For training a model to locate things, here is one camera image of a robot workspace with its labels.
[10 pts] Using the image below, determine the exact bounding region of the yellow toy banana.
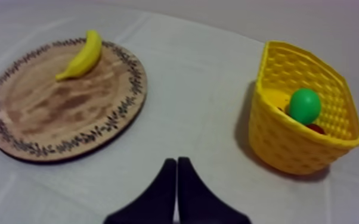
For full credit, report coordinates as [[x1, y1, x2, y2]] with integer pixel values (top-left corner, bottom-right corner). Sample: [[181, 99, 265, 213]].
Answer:
[[55, 30, 103, 82]]

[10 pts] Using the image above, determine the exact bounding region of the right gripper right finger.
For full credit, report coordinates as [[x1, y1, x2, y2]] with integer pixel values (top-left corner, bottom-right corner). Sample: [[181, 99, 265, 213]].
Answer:
[[177, 156, 252, 224]]

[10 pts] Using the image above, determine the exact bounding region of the green toy pear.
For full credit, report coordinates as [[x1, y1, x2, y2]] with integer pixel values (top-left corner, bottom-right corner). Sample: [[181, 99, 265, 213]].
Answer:
[[288, 88, 322, 126]]

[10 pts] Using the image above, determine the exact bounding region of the round wooden board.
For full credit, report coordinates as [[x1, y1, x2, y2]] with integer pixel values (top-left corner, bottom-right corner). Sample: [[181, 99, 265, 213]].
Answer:
[[0, 37, 148, 163]]

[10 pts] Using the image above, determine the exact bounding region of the yellow plastic basket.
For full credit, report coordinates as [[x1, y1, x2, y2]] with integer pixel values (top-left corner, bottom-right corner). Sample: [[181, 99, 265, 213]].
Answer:
[[248, 41, 359, 175]]

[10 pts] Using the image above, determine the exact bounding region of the small red fruit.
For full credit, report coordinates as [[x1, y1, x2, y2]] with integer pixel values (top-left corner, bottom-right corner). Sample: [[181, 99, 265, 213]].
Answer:
[[306, 123, 326, 135]]

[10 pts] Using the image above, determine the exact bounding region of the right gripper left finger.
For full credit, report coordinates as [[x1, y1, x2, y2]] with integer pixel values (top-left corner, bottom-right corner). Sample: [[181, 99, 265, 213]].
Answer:
[[103, 158, 178, 224]]

